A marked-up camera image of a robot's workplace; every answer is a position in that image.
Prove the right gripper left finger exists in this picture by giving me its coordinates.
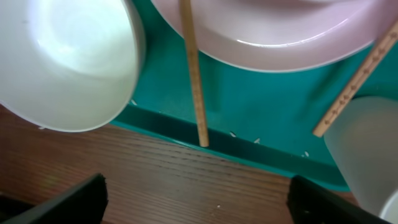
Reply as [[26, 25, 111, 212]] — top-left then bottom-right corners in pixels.
[[1, 174, 108, 224]]

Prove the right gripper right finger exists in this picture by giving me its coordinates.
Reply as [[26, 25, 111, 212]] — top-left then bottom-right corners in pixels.
[[287, 175, 389, 224]]

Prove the white bowl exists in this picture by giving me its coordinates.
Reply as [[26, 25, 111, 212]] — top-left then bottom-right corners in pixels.
[[1, 0, 146, 133]]

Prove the wooden chopstick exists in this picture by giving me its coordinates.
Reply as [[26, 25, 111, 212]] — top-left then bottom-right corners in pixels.
[[312, 20, 397, 138], [179, 0, 210, 147]]

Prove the white plastic cup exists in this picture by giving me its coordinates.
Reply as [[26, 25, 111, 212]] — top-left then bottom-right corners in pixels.
[[324, 96, 397, 223]]

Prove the large pink plate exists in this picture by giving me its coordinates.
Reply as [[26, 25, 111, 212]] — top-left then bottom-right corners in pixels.
[[150, 0, 398, 73]]

